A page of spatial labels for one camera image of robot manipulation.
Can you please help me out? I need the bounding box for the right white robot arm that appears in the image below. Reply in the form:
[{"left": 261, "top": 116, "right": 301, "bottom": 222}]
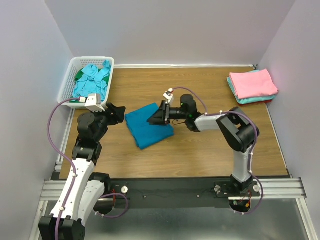
[{"left": 147, "top": 93, "right": 260, "bottom": 196}]

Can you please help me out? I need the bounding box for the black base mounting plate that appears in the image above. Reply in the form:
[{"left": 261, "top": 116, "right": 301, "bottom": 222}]
[{"left": 94, "top": 177, "right": 260, "bottom": 213}]

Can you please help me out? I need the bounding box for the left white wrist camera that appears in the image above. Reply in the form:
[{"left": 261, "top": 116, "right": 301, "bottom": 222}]
[{"left": 84, "top": 93, "right": 105, "bottom": 113}]

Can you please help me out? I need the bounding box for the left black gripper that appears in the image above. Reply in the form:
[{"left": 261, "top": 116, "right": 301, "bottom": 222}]
[{"left": 90, "top": 102, "right": 126, "bottom": 142}]

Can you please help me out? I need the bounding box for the light blue crumpled t-shirt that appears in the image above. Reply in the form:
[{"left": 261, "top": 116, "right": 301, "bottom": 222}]
[{"left": 72, "top": 60, "right": 112, "bottom": 102}]

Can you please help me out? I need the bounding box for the aluminium extrusion rail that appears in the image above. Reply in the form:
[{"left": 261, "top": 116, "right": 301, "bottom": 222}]
[{"left": 40, "top": 178, "right": 307, "bottom": 201}]

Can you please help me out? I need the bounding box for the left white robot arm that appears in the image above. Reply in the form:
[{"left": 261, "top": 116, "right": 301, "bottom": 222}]
[{"left": 38, "top": 103, "right": 129, "bottom": 240}]

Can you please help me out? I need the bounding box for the green t-shirt in basket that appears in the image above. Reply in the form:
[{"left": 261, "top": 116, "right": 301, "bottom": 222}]
[{"left": 72, "top": 69, "right": 110, "bottom": 101}]

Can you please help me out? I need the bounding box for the white plastic laundry basket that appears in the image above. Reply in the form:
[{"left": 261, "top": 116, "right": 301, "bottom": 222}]
[{"left": 57, "top": 56, "right": 115, "bottom": 109}]

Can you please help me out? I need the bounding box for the mint folded t-shirt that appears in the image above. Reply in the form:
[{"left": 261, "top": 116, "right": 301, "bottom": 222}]
[{"left": 227, "top": 70, "right": 278, "bottom": 104}]

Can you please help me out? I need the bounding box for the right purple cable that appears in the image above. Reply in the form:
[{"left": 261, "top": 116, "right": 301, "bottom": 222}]
[{"left": 169, "top": 86, "right": 264, "bottom": 216}]

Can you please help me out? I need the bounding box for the pink folded t-shirt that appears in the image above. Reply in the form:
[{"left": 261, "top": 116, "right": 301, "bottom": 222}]
[{"left": 229, "top": 69, "right": 279, "bottom": 99}]

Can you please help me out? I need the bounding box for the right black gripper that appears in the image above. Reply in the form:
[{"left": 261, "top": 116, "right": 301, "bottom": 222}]
[{"left": 147, "top": 100, "right": 188, "bottom": 127}]

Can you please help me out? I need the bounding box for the teal blue t-shirt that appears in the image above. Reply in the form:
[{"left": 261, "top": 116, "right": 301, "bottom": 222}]
[{"left": 125, "top": 102, "right": 174, "bottom": 150}]

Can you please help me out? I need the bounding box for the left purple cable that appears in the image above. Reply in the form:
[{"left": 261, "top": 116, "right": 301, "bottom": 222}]
[{"left": 47, "top": 97, "right": 130, "bottom": 240}]

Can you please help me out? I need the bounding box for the purple cable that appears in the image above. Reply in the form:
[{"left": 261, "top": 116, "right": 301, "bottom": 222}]
[
  {"left": 169, "top": 86, "right": 264, "bottom": 216},
  {"left": 47, "top": 97, "right": 130, "bottom": 240}
]

